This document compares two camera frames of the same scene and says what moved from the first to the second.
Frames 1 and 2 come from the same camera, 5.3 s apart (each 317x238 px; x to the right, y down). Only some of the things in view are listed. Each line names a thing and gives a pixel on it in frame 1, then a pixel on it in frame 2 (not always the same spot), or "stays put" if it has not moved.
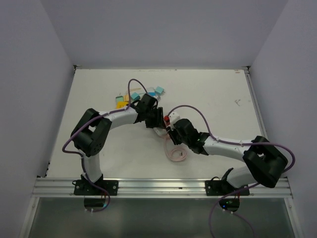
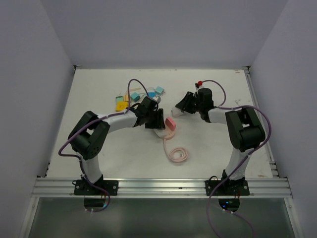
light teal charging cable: (147, 90) stays put
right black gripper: (171, 133) → (184, 103)
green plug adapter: (119, 98) stays put
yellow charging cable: (132, 89) stays put
